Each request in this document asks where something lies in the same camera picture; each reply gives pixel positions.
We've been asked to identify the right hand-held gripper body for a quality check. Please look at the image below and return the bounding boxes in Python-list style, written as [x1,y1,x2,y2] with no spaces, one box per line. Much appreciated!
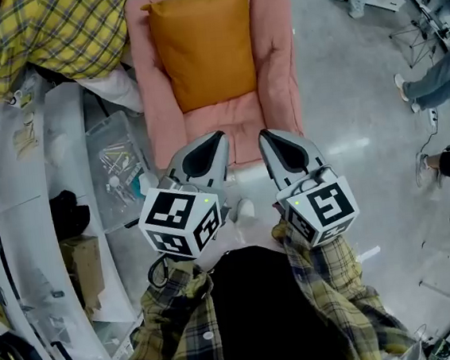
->
[270,160,364,254]

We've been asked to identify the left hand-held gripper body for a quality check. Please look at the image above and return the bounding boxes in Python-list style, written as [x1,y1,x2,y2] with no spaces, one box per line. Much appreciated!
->
[132,169,235,268]

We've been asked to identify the orange cushion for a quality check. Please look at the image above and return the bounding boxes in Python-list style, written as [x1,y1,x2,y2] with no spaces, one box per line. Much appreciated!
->
[140,0,263,118]

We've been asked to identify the person's right forearm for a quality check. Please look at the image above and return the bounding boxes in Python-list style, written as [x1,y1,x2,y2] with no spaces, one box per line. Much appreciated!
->
[270,206,421,360]

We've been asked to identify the person's left forearm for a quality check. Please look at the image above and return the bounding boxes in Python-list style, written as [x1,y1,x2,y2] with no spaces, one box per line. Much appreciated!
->
[98,256,225,360]

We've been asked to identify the person's white shoe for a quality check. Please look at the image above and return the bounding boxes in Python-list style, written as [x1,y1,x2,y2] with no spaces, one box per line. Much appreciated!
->
[227,197,258,227]

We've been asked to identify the clear plastic storage bin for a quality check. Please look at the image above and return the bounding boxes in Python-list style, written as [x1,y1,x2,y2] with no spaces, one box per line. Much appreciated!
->
[83,107,164,235]

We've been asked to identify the person's legs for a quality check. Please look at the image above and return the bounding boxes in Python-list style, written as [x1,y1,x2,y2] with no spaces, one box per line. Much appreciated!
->
[212,211,293,265]

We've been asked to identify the brown cardboard box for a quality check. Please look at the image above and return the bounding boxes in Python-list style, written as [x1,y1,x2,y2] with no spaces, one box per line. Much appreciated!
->
[59,233,110,321]

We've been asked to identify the pink padded armchair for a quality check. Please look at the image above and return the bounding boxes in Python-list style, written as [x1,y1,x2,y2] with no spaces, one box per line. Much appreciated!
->
[122,0,309,179]

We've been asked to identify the person's torso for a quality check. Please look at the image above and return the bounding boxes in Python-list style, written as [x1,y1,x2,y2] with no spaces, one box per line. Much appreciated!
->
[206,237,351,360]

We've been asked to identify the white shelving unit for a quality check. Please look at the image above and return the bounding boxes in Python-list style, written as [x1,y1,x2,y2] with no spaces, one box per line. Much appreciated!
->
[0,10,149,360]

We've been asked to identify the black tripod stand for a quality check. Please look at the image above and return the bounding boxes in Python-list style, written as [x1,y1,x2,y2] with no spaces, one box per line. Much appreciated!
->
[388,18,444,72]

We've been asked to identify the pile of beige wooden pieces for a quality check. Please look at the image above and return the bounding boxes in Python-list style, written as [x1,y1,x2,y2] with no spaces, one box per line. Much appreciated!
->
[10,110,42,159]

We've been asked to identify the white mug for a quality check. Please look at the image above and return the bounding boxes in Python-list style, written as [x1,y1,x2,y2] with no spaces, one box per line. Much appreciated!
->
[9,88,33,109]

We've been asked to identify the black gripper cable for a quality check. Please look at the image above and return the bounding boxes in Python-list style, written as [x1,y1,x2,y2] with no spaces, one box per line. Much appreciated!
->
[146,254,174,290]

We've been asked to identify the black floor cable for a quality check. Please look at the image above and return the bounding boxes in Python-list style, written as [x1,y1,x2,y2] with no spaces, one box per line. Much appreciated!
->
[414,123,450,165]

